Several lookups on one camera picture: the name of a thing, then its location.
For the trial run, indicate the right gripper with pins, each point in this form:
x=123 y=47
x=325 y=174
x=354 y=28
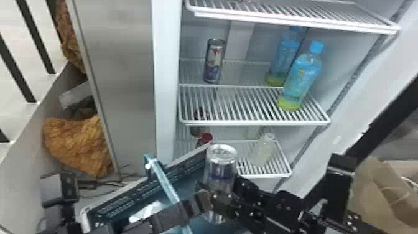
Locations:
x=281 y=210

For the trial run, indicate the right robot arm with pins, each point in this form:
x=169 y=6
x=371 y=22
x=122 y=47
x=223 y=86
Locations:
x=359 y=226

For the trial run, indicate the clear bottle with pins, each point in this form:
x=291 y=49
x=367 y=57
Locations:
x=262 y=152

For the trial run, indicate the red bottle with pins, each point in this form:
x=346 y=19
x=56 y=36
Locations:
x=205 y=139

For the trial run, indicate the blue basket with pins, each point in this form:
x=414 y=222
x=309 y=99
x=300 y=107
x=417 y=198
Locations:
x=147 y=189

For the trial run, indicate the blue silver can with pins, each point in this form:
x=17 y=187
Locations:
x=214 y=62

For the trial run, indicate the beige bag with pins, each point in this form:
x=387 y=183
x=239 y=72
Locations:
x=382 y=196

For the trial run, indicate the white fridge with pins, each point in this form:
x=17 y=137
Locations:
x=127 y=81

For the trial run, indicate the black device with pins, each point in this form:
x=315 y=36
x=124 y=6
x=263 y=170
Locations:
x=69 y=186

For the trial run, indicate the brown towel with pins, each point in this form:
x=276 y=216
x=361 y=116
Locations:
x=70 y=36
x=76 y=143

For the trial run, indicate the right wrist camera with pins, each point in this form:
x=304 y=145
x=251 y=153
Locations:
x=339 y=192

